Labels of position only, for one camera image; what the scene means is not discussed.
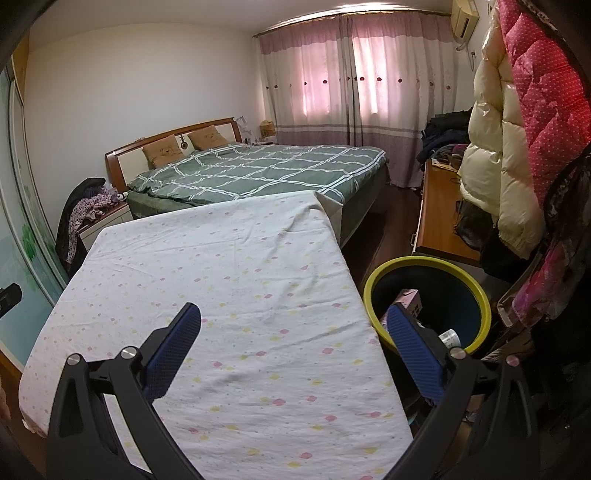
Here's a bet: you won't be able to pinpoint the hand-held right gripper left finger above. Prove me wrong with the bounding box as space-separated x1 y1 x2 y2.
46 302 204 480

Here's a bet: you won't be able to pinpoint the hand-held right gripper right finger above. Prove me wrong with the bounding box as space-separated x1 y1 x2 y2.
381 304 539 480

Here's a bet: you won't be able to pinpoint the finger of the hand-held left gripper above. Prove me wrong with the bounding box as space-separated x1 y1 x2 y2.
0 284 23 318

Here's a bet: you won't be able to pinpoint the pink and white carton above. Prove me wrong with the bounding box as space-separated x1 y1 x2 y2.
381 288 423 328

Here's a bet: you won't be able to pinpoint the dark bin with yellow rim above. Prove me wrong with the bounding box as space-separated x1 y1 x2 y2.
362 257 492 411

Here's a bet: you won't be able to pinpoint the frosted glass wardrobe door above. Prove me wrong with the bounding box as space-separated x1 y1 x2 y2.
0 44 70 370

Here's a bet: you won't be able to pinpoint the pile of clothes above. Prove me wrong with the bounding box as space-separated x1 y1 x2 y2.
54 178 127 278

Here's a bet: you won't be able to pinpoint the white nightstand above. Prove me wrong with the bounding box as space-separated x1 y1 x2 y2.
76 203 132 252

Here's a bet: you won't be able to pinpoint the wooden desk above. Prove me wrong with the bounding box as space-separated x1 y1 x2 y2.
411 159 485 266

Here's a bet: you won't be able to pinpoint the pink floral garment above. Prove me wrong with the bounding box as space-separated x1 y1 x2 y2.
512 152 591 324

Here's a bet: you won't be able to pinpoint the wooden bed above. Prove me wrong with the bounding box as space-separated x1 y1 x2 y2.
104 117 391 250

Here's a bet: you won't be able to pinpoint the brown pillow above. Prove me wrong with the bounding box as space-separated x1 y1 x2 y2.
187 124 228 149
142 136 182 168

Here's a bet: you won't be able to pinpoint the green checked duvet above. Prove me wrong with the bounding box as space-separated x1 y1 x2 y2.
127 143 387 206

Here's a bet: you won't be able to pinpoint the cream puffer jacket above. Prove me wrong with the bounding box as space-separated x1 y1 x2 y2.
458 18 548 260

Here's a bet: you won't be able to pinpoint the heap of dark clothes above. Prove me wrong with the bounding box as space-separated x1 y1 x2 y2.
417 108 476 162

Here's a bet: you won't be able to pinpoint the red quilted jacket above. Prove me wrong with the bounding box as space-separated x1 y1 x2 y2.
496 0 591 210

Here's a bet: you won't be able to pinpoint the pink and white curtains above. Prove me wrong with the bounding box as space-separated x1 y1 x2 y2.
253 10 476 188

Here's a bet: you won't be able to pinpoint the beige air conditioner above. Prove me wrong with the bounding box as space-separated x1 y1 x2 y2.
450 0 481 40

